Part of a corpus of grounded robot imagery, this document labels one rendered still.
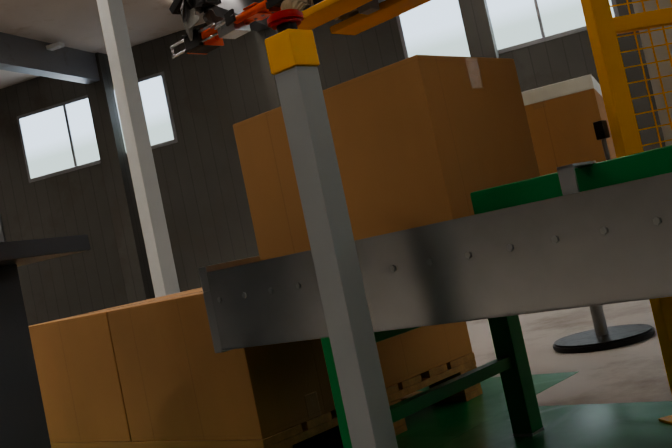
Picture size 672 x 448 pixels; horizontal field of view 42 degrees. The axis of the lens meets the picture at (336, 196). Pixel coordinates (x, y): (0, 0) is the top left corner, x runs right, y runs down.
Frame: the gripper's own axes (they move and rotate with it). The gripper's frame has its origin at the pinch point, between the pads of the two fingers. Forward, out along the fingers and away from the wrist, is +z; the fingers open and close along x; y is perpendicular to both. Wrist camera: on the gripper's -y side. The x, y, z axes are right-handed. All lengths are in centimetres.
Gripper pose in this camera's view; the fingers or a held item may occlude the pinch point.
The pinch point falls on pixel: (202, 39)
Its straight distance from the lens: 261.4
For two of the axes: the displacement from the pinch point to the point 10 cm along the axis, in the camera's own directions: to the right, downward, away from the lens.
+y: 7.2, -2.0, -6.6
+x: 6.6, -1.0, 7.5
